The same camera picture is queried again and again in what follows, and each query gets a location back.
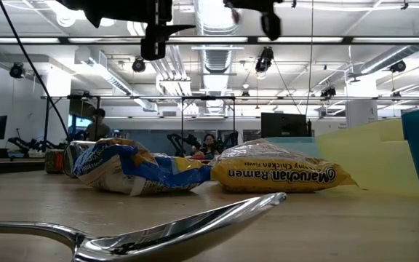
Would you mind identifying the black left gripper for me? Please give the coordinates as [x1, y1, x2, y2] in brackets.
[121, 0, 196, 39]

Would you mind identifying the blue ramen packet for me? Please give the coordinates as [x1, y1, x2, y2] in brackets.
[71, 138, 213, 197]

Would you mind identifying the furikake jar gold lid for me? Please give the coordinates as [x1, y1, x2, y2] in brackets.
[63, 140, 97, 179]

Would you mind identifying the yellow Maruchan ramen packet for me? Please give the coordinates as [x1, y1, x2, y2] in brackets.
[209, 138, 359, 194]

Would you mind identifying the silver metal spoon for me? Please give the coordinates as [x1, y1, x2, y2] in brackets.
[0, 191, 288, 262]

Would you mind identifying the black ceiling spotlight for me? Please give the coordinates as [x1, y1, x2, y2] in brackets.
[131, 57, 147, 74]
[319, 86, 338, 100]
[9, 62, 26, 79]
[254, 46, 275, 74]
[389, 60, 407, 74]

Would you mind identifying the person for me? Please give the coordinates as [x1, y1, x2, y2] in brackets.
[84, 108, 112, 142]
[194, 133, 220, 160]

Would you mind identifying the black monitor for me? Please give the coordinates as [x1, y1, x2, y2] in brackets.
[260, 112, 313, 138]

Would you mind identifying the blue glowing screen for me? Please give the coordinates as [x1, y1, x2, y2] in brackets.
[67, 114, 94, 141]

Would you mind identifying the light teal translucent bin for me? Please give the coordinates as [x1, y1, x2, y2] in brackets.
[263, 136, 322, 159]

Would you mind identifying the yellow translucent bin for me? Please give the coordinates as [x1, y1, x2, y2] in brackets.
[316, 119, 419, 199]

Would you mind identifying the silver ventilation duct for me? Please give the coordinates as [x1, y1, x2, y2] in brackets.
[193, 0, 245, 74]

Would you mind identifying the black background workstation frame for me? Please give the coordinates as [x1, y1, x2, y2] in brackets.
[41, 95, 419, 158]

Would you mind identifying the black hanging cable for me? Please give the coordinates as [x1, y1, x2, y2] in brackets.
[0, 0, 73, 142]

